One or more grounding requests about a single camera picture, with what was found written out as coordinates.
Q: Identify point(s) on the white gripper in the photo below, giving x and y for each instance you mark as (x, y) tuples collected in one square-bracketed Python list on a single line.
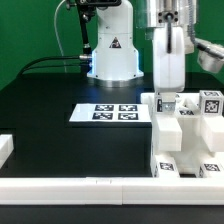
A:
[(168, 68)]

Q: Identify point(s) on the white chair seat part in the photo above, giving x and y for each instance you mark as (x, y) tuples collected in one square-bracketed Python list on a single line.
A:
[(187, 159)]

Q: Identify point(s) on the white left fence bar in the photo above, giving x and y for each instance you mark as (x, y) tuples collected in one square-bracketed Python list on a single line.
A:
[(6, 147)]

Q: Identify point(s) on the small white tagged cube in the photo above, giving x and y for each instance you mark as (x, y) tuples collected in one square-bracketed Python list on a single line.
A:
[(211, 102)]

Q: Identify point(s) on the white front fence bar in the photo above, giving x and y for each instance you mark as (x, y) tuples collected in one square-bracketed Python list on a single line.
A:
[(111, 191)]

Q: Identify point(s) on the white marker sheet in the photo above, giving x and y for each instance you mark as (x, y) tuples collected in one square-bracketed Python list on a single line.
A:
[(110, 113)]

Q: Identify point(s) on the white fence bar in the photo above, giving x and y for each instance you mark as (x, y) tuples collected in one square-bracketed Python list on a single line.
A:
[(6, 147), (111, 191)]

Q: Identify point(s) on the small white tagged nut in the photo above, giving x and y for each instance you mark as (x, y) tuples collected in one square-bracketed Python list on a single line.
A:
[(160, 105)]

